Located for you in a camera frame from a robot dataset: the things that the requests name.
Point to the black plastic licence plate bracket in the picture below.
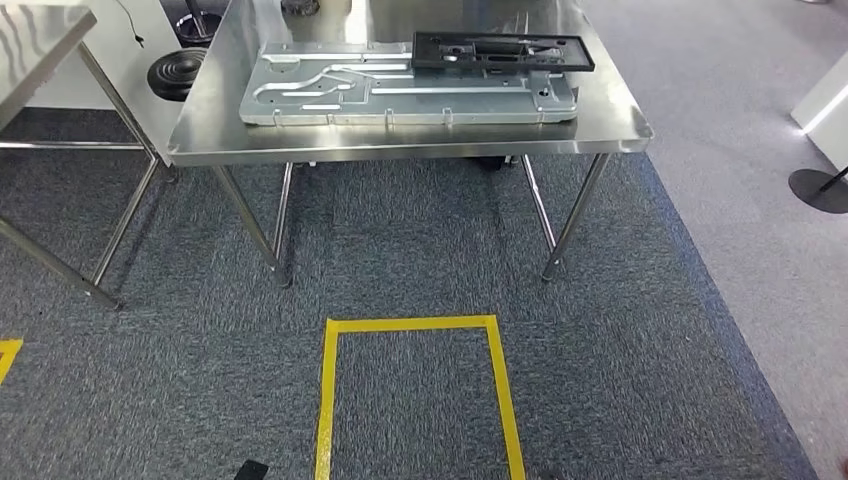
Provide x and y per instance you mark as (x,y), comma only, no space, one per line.
(503,53)

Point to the stainless steel workbench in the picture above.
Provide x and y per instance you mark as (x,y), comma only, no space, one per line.
(218,132)

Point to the black robot body part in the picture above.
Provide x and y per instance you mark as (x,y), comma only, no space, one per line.
(251,471)

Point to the grooved aluminium plate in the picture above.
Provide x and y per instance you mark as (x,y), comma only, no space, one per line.
(397,99)

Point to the black ribbed round disc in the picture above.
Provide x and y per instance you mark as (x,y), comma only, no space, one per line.
(173,74)

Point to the black round bowl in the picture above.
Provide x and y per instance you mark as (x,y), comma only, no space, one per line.
(197,26)

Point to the black round stand base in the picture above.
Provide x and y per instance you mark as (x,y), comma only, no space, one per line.
(818,192)

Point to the white box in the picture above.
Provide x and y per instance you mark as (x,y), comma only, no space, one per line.
(825,109)

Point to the stainless steel table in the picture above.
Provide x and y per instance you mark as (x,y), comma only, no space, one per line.
(33,46)

